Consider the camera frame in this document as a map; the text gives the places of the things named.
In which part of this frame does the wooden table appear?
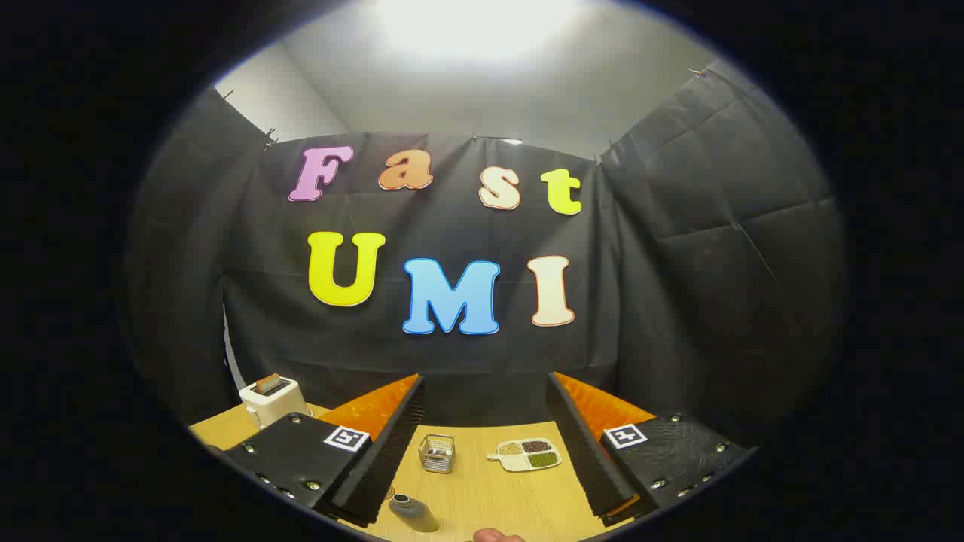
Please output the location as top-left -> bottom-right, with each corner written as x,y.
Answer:
188,403 -> 641,542

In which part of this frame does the silver bottle with green label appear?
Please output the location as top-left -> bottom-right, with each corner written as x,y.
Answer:
389,493 -> 440,533

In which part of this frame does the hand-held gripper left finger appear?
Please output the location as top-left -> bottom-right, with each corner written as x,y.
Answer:
222,373 -> 426,529

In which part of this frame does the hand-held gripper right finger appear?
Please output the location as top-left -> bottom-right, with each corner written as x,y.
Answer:
546,371 -> 754,528

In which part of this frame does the metal wire basket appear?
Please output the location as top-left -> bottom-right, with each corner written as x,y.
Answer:
419,434 -> 456,474

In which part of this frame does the cream toaster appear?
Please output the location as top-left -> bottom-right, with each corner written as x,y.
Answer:
239,374 -> 311,431

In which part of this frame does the white divided dish with beans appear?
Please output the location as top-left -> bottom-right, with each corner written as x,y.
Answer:
487,439 -> 563,473

